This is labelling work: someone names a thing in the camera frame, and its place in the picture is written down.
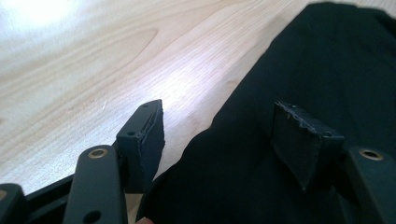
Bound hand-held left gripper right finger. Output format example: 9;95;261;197
270;100;346;191

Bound black pants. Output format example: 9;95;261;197
136;1;396;224

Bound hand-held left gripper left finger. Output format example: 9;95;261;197
115;99;166;194

